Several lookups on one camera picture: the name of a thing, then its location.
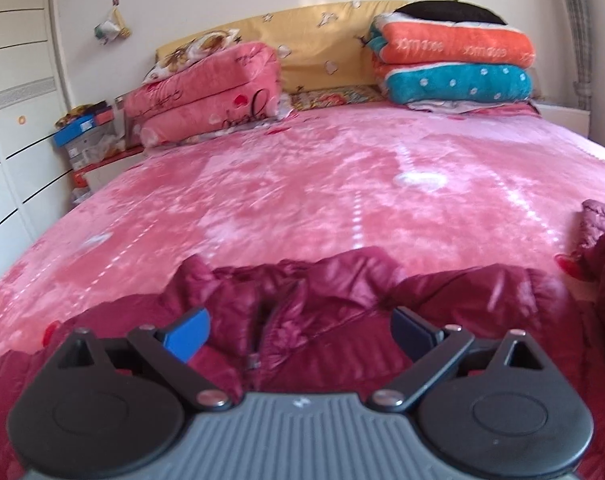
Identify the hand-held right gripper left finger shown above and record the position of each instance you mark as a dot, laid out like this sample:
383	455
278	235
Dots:
190	336

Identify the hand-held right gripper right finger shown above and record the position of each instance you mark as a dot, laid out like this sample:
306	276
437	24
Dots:
407	331

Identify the dark red down jacket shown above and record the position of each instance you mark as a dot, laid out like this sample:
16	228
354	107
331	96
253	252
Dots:
307	320

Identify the orange box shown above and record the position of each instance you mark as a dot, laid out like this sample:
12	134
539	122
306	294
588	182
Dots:
81	179

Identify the purple quilted garment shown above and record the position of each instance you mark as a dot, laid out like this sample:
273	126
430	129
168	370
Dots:
597	220

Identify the clear plastic box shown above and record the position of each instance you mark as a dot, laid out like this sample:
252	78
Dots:
127	122

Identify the folded pale cloth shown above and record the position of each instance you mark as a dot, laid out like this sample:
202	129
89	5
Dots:
472	106

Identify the black and red box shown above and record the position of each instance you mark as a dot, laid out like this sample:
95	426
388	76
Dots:
102	114

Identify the folded pink heart blanket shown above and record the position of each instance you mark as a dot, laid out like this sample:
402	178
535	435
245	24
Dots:
207	90

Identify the folded teal flower blanket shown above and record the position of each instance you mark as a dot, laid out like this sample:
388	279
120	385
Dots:
457	82

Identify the white nightstand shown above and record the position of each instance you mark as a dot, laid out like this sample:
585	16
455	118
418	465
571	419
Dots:
562	115

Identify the floral print pillow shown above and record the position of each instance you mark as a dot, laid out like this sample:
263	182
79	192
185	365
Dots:
182	57

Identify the white wardrobe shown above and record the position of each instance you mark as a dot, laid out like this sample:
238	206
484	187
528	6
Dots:
17	110

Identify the folded orange blanket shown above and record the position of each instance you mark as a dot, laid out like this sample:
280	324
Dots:
452	42

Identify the yellow patterned headboard cover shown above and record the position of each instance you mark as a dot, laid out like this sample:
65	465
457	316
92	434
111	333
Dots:
317	45

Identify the black cushion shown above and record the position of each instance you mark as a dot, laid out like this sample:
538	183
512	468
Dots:
452	10

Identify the grey curtain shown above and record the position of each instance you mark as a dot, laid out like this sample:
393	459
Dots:
575	35

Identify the hanging wall ornament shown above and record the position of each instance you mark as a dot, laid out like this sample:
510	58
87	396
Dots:
107	30

